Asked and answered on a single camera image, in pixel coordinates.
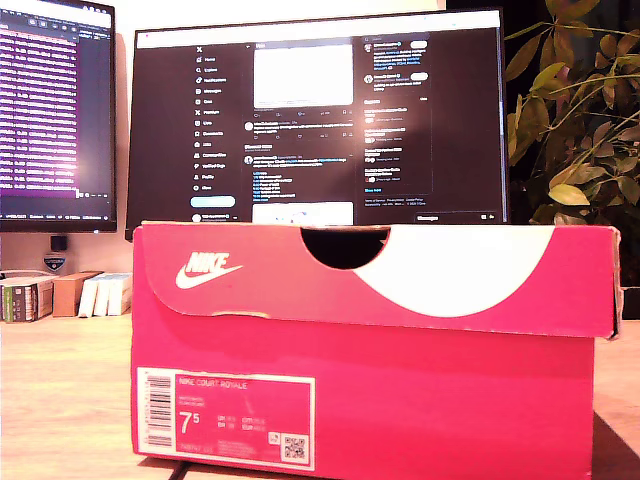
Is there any red Nike shoebox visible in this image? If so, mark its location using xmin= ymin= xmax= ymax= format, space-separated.
xmin=130 ymin=219 xmax=624 ymax=480

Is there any white slim box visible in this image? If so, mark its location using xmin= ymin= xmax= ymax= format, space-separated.
xmin=93 ymin=274 xmax=114 ymax=317
xmin=107 ymin=273 xmax=134 ymax=317
xmin=77 ymin=273 xmax=101 ymax=318

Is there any brown cardboard box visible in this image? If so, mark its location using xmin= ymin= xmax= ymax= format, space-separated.
xmin=51 ymin=270 xmax=105 ymax=318

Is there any green and white small box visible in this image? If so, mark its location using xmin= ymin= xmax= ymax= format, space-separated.
xmin=0 ymin=276 xmax=55 ymax=324

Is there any wide computer monitor, dark page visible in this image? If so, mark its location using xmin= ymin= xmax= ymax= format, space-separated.
xmin=124 ymin=7 xmax=511 ymax=241

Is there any green leafy houseplant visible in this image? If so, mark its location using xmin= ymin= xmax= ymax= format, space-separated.
xmin=503 ymin=0 xmax=640 ymax=227

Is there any computer monitor with purple text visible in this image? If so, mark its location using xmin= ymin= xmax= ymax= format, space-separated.
xmin=0 ymin=0 xmax=119 ymax=234

